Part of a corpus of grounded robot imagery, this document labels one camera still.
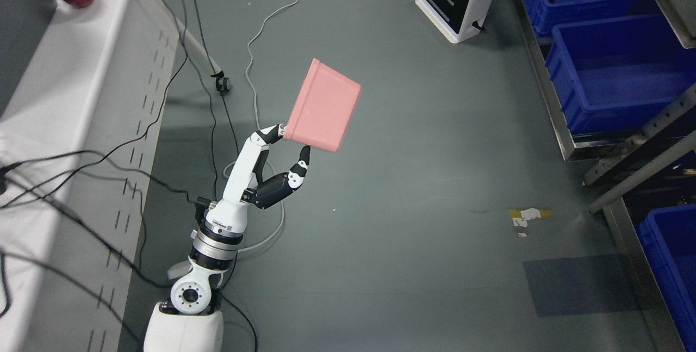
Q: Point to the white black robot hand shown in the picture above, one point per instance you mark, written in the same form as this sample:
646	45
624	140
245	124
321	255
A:
246	183

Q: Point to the pink plastic storage box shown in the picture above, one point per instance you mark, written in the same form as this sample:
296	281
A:
323	109

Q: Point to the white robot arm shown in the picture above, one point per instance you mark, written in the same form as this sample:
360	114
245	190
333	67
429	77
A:
190	319

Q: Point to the steel shelf rack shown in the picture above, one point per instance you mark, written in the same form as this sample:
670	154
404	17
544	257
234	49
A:
637	164

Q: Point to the white perforated table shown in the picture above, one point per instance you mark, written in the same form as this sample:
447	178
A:
85	123

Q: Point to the blue bin middle right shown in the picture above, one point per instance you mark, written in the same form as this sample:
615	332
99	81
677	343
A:
613	75

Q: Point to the blue bin bottom right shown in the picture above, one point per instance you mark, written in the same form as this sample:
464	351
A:
667	236

